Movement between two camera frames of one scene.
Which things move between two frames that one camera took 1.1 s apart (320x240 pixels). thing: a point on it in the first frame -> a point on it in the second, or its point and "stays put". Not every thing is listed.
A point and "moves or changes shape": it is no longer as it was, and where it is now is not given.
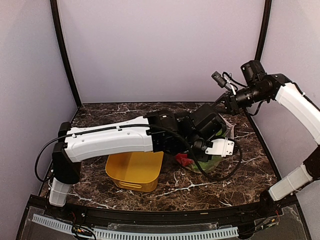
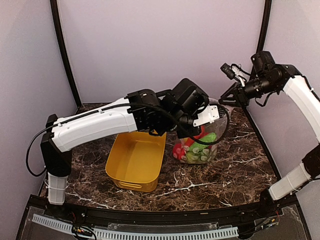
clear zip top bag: x=227 y=131 moves or changes shape
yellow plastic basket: x=135 y=171 stays put
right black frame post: x=264 y=30 stays put
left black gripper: x=205 y=159 -> x=191 y=133
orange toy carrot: x=182 y=158 moves or changes shape
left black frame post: x=54 y=6 stays put
